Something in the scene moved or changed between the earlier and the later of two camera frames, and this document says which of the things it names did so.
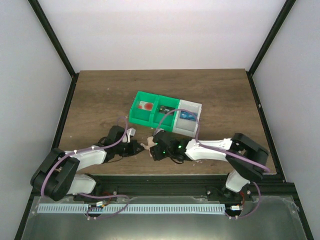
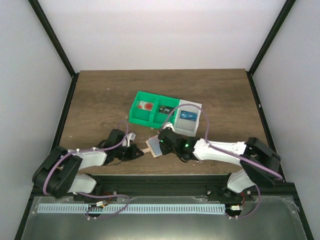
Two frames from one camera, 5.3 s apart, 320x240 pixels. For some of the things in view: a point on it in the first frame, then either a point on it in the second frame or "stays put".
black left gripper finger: (137, 147) → (136, 152)
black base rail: (207, 186) stays put
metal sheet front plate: (264, 218) stays put
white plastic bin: (185, 122) stays put
